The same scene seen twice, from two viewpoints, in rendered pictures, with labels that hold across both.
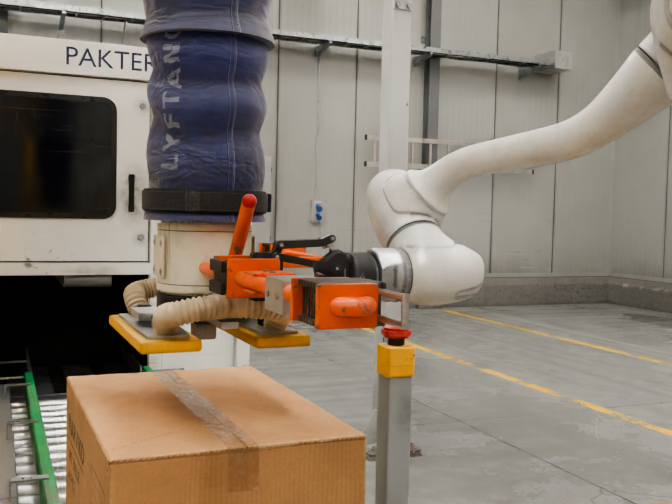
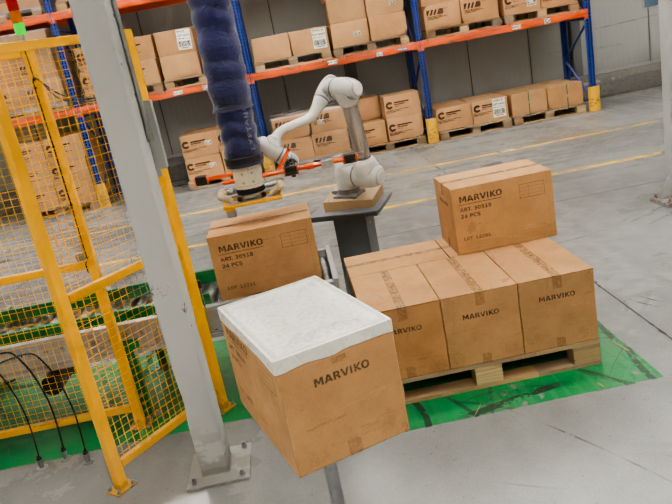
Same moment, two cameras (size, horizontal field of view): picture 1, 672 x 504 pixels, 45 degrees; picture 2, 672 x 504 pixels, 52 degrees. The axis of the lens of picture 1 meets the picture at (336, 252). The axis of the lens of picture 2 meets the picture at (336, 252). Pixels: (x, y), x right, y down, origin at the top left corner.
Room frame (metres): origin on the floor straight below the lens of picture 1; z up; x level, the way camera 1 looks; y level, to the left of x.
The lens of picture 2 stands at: (-0.36, 3.79, 1.87)
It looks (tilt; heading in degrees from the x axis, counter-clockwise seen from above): 17 degrees down; 291
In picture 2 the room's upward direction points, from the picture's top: 11 degrees counter-clockwise
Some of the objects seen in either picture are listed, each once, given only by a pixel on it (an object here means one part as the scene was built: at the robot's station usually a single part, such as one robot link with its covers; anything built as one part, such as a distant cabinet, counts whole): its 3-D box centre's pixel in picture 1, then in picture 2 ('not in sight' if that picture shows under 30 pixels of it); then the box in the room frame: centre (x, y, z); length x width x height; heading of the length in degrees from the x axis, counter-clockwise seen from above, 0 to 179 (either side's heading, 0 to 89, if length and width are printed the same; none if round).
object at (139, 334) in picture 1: (151, 323); (252, 198); (1.43, 0.33, 1.10); 0.34 x 0.10 x 0.05; 24
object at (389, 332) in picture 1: (396, 336); not in sight; (1.85, -0.14, 1.02); 0.07 x 0.07 x 0.04
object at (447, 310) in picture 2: not in sight; (458, 294); (0.37, 0.10, 0.34); 1.20 x 1.00 x 0.40; 23
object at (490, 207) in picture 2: not in sight; (493, 205); (0.17, -0.31, 0.74); 0.60 x 0.40 x 0.40; 24
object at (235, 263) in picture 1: (245, 276); (290, 169); (1.24, 0.14, 1.20); 0.10 x 0.08 x 0.06; 114
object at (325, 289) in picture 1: (333, 302); (349, 158); (0.92, 0.00, 1.20); 0.08 x 0.07 x 0.05; 24
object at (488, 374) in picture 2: not in sight; (464, 336); (0.37, 0.10, 0.07); 1.20 x 1.00 x 0.14; 23
